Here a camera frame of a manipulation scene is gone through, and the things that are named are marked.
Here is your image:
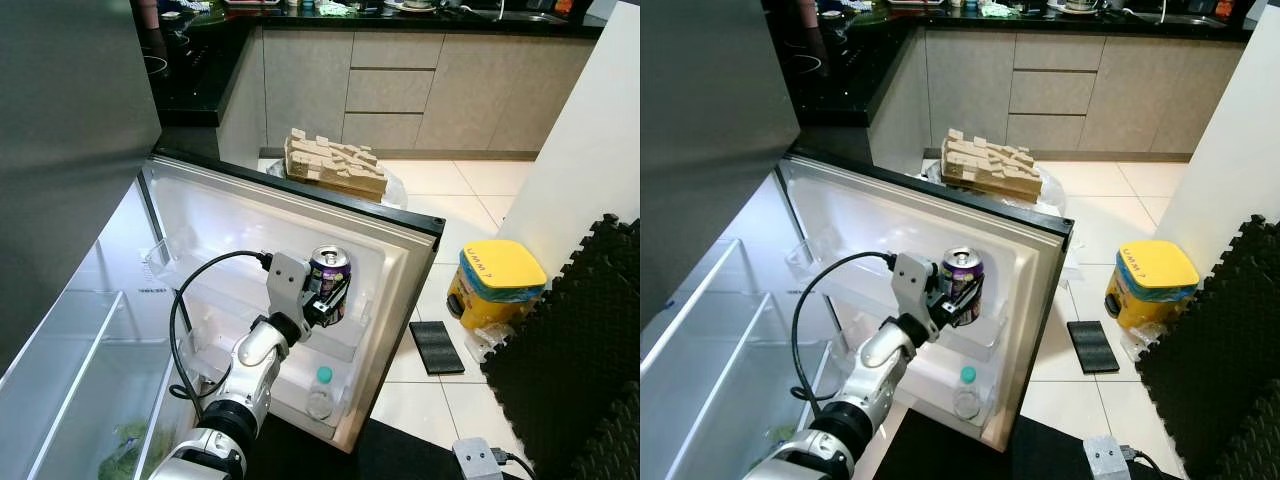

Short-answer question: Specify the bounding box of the light grey left wrist camera mount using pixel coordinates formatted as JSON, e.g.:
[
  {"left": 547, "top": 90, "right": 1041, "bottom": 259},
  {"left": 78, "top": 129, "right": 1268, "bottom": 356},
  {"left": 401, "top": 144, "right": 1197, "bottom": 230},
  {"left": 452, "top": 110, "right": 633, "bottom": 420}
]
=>
[
  {"left": 892, "top": 252, "right": 941, "bottom": 321},
  {"left": 263, "top": 252, "right": 313, "bottom": 321}
]

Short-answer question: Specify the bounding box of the yellow bucket with blue band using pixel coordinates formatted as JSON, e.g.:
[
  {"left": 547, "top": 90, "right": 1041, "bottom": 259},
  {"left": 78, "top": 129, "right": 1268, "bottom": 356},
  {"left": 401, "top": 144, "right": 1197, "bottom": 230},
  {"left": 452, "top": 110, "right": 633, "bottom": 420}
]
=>
[
  {"left": 1105, "top": 240, "right": 1201, "bottom": 331},
  {"left": 447, "top": 238, "right": 549, "bottom": 333}
]

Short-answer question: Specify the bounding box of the black ridged rectangular tile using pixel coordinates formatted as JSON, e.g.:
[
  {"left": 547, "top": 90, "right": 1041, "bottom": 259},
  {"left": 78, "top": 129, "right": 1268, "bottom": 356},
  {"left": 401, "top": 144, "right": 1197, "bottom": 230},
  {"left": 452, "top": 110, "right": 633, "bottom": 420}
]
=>
[
  {"left": 409, "top": 320, "right": 467, "bottom": 377},
  {"left": 1066, "top": 320, "right": 1121, "bottom": 376}
]

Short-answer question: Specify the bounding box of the clear bottle with teal cap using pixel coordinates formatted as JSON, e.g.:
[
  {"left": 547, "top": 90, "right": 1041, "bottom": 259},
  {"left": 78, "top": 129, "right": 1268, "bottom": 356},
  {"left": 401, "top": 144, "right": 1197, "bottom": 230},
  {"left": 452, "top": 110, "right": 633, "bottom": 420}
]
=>
[
  {"left": 306, "top": 366, "right": 338, "bottom": 421},
  {"left": 952, "top": 366, "right": 984, "bottom": 421}
]

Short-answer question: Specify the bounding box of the purple drink can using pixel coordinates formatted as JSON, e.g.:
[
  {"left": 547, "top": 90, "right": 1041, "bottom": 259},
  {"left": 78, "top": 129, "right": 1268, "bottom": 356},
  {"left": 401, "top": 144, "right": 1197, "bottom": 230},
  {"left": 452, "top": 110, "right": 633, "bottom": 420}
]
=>
[
  {"left": 305, "top": 246, "right": 353, "bottom": 326},
  {"left": 940, "top": 247, "right": 986, "bottom": 326}
]

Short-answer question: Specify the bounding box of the light grey right wrist camera mount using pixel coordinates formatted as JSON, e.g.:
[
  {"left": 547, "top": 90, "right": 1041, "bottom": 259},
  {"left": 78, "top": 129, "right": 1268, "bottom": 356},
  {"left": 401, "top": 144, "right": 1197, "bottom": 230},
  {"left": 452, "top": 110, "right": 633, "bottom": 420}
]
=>
[
  {"left": 452, "top": 437, "right": 506, "bottom": 480},
  {"left": 1083, "top": 435, "right": 1133, "bottom": 480}
]

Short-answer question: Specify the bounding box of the silver freezer door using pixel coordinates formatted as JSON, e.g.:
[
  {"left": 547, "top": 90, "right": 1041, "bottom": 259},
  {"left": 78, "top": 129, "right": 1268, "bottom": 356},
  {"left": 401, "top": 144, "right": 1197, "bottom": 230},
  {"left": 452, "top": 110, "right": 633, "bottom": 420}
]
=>
[
  {"left": 0, "top": 0, "right": 163, "bottom": 373},
  {"left": 640, "top": 0, "right": 801, "bottom": 336}
]

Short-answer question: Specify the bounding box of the silver fridge compartment door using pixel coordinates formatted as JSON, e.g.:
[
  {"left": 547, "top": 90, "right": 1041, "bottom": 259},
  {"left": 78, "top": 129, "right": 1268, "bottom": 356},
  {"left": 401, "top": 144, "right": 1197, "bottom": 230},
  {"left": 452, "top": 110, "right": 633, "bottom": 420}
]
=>
[
  {"left": 775, "top": 150, "right": 1074, "bottom": 453},
  {"left": 138, "top": 150, "right": 446, "bottom": 453}
]

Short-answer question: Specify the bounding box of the black foam floor mat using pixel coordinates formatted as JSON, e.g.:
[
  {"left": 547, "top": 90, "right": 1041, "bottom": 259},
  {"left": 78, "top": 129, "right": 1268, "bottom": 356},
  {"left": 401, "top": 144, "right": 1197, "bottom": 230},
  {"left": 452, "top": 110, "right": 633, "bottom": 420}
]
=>
[
  {"left": 480, "top": 213, "right": 641, "bottom": 441},
  {"left": 1210, "top": 385, "right": 1280, "bottom": 480},
  {"left": 560, "top": 385, "right": 641, "bottom": 480},
  {"left": 1135, "top": 213, "right": 1280, "bottom": 431}
]

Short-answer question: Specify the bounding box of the grey kitchen cabinet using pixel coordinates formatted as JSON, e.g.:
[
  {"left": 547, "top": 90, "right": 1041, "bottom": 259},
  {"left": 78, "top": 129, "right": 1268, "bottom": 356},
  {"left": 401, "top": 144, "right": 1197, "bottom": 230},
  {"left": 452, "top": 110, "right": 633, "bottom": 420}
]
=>
[
  {"left": 868, "top": 25, "right": 1251, "bottom": 161},
  {"left": 215, "top": 25, "right": 601, "bottom": 161}
]

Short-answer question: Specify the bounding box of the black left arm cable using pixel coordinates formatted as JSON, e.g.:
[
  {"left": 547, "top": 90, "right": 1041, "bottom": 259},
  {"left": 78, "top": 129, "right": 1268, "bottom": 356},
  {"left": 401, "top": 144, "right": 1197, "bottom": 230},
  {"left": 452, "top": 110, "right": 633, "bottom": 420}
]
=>
[
  {"left": 792, "top": 250, "right": 901, "bottom": 416},
  {"left": 168, "top": 250, "right": 276, "bottom": 401}
]

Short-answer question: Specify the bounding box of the brown cardboard packing stack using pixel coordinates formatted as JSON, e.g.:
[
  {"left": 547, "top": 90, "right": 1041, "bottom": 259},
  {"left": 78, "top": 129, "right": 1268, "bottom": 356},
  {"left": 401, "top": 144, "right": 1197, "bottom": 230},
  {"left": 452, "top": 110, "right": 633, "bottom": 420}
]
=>
[
  {"left": 283, "top": 128, "right": 389, "bottom": 204},
  {"left": 942, "top": 128, "right": 1044, "bottom": 204}
]

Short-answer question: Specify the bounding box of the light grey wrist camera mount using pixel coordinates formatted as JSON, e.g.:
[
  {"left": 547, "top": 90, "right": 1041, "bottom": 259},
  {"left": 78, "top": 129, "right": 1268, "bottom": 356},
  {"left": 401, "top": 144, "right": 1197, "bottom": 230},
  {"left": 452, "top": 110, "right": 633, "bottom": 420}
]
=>
[
  {"left": 452, "top": 437, "right": 506, "bottom": 480},
  {"left": 263, "top": 252, "right": 313, "bottom": 321},
  {"left": 1083, "top": 435, "right": 1133, "bottom": 480},
  {"left": 892, "top": 252, "right": 941, "bottom": 321}
]

